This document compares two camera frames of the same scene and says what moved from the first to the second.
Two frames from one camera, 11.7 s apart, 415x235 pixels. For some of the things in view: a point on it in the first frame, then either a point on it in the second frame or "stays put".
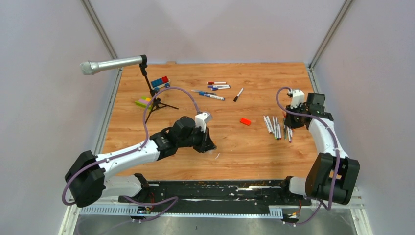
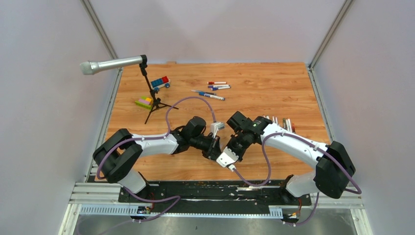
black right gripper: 290,123 -> 229,146
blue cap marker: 203,93 stays put
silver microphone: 90,67 stays put
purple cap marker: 219,86 stays put
